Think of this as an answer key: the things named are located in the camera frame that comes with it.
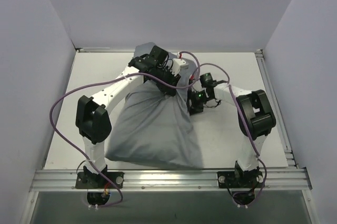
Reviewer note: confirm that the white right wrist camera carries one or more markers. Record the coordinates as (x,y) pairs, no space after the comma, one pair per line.
(194,78)

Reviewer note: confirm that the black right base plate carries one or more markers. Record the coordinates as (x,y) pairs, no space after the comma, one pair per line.
(226,179)

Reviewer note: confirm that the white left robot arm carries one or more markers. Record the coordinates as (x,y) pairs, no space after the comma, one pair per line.
(93,113)

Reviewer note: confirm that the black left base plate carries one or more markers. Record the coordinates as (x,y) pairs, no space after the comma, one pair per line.
(96,181)

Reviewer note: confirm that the aluminium front rail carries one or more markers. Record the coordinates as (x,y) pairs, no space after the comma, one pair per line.
(161,180)

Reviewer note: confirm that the grey pillowcase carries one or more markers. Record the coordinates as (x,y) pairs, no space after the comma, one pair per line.
(155,130)

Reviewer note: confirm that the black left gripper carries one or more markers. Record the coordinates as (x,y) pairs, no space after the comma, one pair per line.
(167,87)

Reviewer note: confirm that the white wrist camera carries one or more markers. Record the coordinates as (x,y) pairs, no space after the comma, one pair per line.
(194,78)
(178,65)

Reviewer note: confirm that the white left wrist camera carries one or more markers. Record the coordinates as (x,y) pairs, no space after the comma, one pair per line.
(178,65)

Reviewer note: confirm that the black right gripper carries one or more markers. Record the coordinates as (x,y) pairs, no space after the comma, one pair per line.
(196,106)

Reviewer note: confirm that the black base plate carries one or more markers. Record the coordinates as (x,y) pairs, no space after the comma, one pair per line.
(96,181)
(226,179)

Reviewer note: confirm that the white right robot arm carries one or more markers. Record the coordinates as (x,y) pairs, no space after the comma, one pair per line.
(255,118)

